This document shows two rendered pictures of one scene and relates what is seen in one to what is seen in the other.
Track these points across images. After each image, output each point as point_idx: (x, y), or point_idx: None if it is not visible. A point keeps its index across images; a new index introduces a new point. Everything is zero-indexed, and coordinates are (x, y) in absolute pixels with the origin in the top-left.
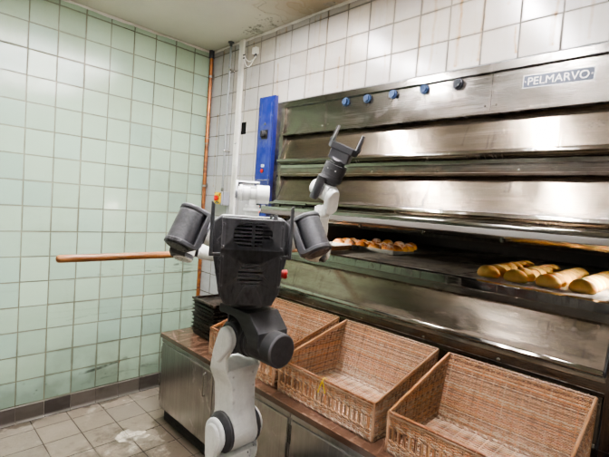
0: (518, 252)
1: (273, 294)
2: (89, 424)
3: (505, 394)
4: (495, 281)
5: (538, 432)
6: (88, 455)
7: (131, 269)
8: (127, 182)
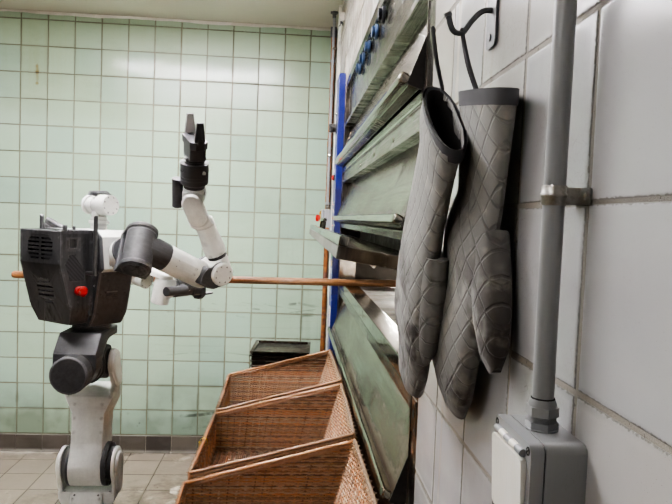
0: None
1: (66, 312)
2: (167, 470)
3: None
4: None
5: None
6: (134, 494)
7: (236, 306)
8: (228, 204)
